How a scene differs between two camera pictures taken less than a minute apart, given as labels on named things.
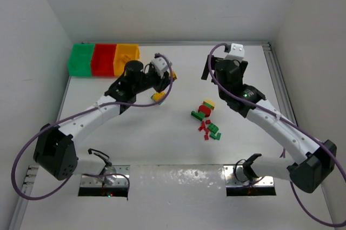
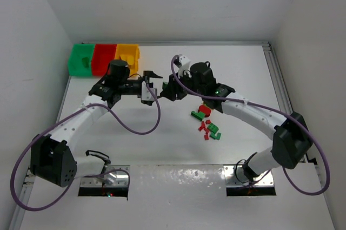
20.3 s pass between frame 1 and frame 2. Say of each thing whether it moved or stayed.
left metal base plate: stayed
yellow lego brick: moved
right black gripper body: moved
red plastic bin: stayed
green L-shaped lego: stayed
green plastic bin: stayed
